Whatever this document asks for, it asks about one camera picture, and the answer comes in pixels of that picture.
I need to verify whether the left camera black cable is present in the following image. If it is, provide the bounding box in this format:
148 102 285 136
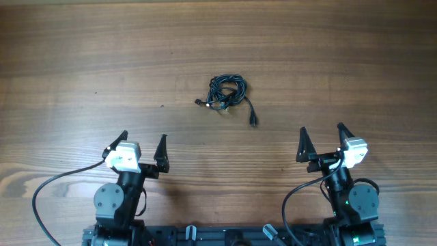
31 159 107 246

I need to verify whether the right camera black cable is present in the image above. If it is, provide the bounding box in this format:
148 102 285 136
281 148 346 246

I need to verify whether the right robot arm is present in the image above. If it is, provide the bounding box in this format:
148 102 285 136
296 122 386 246

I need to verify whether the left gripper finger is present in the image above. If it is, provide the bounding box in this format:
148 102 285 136
154 134 169 173
102 130 128 159

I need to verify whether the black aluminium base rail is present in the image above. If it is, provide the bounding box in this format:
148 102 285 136
82 224 387 246

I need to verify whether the black USB cable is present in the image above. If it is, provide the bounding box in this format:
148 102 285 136
194 81 240 111

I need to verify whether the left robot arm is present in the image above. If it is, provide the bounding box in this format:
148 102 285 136
82 131 169 246

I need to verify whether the camera black cable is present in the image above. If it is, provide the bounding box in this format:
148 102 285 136
31 159 107 246
281 148 346 246

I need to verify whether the black HDMI cable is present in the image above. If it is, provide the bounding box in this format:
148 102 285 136
208 74 258 128

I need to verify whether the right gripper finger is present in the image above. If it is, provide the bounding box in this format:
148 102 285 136
296 126 316 163
337 122 355 145

